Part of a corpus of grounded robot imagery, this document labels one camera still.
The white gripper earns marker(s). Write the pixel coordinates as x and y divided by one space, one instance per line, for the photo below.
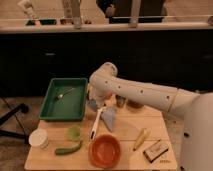
97 97

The blue sponge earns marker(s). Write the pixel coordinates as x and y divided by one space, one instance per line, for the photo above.
92 104

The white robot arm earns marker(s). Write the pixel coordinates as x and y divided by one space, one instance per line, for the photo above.
194 108

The green plastic tray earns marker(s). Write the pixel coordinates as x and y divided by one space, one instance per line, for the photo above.
71 107

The orange fruit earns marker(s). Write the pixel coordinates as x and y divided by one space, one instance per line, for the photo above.
108 96

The grey blue cloth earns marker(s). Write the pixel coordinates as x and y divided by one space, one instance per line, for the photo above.
108 117

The metal cup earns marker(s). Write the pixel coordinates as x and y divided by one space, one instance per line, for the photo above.
120 101

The dark red bowl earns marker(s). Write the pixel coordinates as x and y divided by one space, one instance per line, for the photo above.
134 104

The wooden table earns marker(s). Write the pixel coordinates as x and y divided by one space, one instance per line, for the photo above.
128 125

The metal spoon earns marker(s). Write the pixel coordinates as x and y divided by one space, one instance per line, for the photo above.
60 96

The light green cup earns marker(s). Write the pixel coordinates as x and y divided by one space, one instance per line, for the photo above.
74 133

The orange bowl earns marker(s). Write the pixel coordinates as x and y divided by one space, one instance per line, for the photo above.
105 151

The yellow banana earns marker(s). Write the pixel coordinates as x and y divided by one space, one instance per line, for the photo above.
141 138

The green cucumber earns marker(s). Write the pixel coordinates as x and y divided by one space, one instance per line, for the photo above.
70 150

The white round container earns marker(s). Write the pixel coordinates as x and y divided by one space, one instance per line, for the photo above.
39 138

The white handled brush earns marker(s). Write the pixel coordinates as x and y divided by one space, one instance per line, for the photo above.
96 122

